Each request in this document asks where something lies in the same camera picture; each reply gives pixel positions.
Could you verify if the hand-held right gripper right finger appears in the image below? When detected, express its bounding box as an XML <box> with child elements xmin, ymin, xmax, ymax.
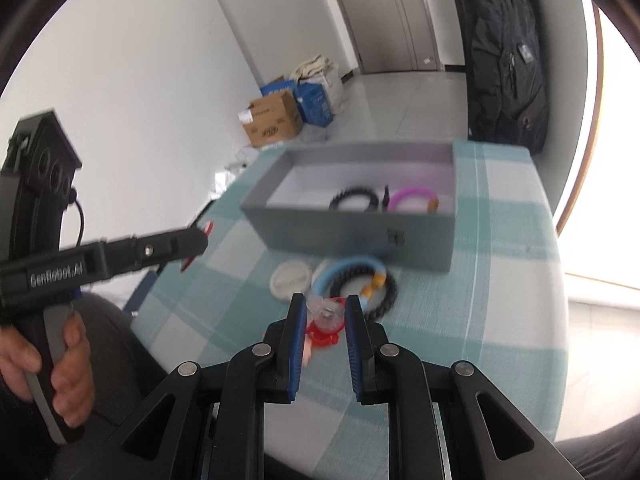
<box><xmin>346</xmin><ymin>294</ymin><xmax>566</xmax><ymax>480</ymax></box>

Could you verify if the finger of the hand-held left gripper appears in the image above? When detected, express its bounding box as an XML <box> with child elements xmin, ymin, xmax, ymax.
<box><xmin>102</xmin><ymin>225</ymin><xmax>210</xmax><ymax>281</ymax></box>

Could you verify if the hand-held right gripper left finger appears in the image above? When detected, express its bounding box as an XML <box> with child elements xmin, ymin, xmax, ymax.
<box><xmin>87</xmin><ymin>293</ymin><xmax>308</xmax><ymax>480</ymax></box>

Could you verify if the red and clear hair clip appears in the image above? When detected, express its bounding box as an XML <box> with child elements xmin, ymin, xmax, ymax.
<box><xmin>304</xmin><ymin>296</ymin><xmax>347</xmax><ymax>350</ymax></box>

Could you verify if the black beaded bracelet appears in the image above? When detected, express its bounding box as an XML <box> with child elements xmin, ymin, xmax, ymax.
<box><xmin>328</xmin><ymin>185</ymin><xmax>380</xmax><ymax>213</ymax></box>
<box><xmin>330</xmin><ymin>266</ymin><xmax>400</xmax><ymax>320</ymax></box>

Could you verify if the white round badge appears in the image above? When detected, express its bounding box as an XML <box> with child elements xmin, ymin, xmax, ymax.
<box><xmin>269</xmin><ymin>260</ymin><xmax>314</xmax><ymax>304</ymax></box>

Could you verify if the light blue bracelet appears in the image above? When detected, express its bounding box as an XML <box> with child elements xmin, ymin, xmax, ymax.
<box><xmin>312</xmin><ymin>255</ymin><xmax>389</xmax><ymax>319</ymax></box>

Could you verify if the grey rectangular box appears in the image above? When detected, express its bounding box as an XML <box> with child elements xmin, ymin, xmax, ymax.
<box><xmin>241</xmin><ymin>141</ymin><xmax>457</xmax><ymax>274</ymax></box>

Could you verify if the person's left hand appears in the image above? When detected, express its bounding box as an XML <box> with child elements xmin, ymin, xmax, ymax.
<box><xmin>0</xmin><ymin>310</ymin><xmax>96</xmax><ymax>429</ymax></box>

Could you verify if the person's left leg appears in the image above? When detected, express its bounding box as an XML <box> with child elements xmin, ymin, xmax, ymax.
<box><xmin>0</xmin><ymin>292</ymin><xmax>173</xmax><ymax>480</ymax></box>

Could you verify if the person's leg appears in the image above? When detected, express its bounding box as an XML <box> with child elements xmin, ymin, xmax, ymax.
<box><xmin>0</xmin><ymin>292</ymin><xmax>173</xmax><ymax>480</ymax></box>
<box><xmin>552</xmin><ymin>417</ymin><xmax>640</xmax><ymax>480</ymax></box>

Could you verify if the teal checked tablecloth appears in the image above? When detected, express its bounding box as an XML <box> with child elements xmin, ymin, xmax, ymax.
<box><xmin>127</xmin><ymin>141</ymin><xmax>569</xmax><ymax>479</ymax></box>

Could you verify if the brown cardboard box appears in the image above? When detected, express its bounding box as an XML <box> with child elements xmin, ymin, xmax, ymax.
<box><xmin>243</xmin><ymin>91</ymin><xmax>304</xmax><ymax>149</ymax></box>

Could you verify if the small blue carton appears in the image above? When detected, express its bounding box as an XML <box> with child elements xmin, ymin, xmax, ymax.
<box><xmin>259</xmin><ymin>77</ymin><xmax>297</xmax><ymax>97</ymax></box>

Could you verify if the large blue carton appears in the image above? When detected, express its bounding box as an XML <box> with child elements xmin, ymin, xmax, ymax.
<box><xmin>294</xmin><ymin>82</ymin><xmax>335</xmax><ymax>127</ymax></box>

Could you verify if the white cloth bag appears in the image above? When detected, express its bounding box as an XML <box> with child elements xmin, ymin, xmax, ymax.
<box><xmin>289</xmin><ymin>53</ymin><xmax>347</xmax><ymax>112</ymax></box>

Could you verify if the person's right leg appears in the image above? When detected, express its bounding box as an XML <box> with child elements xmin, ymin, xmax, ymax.
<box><xmin>552</xmin><ymin>417</ymin><xmax>640</xmax><ymax>480</ymax></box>

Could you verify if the grey door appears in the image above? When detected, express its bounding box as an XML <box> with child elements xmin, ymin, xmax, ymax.
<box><xmin>322</xmin><ymin>0</ymin><xmax>447</xmax><ymax>74</ymax></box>

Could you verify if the black backpack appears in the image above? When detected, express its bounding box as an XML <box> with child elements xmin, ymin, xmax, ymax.
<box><xmin>460</xmin><ymin>0</ymin><xmax>551</xmax><ymax>156</ymax></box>

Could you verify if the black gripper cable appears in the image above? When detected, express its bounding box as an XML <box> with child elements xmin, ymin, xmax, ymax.
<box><xmin>65</xmin><ymin>187</ymin><xmax>86</xmax><ymax>249</ymax></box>

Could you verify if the purple bracelet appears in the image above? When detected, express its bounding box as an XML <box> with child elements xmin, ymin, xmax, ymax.
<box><xmin>388</xmin><ymin>185</ymin><xmax>440</xmax><ymax>214</ymax></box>

